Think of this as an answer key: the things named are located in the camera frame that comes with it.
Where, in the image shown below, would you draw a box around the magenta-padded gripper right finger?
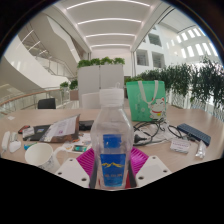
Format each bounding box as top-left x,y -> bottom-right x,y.
130,146 -> 173,188

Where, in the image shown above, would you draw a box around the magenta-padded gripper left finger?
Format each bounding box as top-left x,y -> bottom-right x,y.
54,148 -> 96,189

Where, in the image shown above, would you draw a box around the clear blue-labelled water bottle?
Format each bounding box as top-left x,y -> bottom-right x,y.
89,88 -> 135,190

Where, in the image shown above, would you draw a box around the colourful sticker card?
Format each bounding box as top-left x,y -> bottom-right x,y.
63,141 -> 93,154

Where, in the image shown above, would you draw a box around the white paper-look mug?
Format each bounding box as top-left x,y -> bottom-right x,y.
24,142 -> 68,174

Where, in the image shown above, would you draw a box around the small white box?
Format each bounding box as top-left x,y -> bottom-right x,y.
169,138 -> 191,154

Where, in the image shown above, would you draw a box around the brown clipboard with papers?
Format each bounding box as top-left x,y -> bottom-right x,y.
39,114 -> 81,144

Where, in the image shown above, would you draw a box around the clear plastic wrapper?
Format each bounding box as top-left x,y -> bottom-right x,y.
195,139 -> 208,159

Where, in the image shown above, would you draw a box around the small red-black device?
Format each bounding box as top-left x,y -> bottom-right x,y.
17,124 -> 31,135

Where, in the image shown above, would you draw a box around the green tote bag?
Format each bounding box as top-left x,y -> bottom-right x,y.
125,79 -> 167,123

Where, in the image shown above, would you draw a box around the black office chair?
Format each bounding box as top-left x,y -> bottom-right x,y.
37,97 -> 57,110

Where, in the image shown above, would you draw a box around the white office chair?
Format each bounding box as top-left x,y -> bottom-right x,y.
80,92 -> 102,109

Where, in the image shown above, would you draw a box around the potted green plants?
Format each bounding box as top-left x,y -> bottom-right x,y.
59,79 -> 79,91

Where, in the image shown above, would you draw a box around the white cabinet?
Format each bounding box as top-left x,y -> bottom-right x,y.
77,63 -> 125,108

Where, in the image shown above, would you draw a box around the green hedge plant row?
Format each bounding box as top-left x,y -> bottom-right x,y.
124,56 -> 224,114

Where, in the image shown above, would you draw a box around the green plants atop cabinet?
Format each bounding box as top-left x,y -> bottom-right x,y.
76,56 -> 126,69

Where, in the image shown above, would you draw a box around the ceiling light strips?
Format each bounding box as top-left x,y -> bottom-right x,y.
65,0 -> 152,49

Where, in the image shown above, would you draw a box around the black cable bundle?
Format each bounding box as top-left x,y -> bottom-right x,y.
132,119 -> 183,147

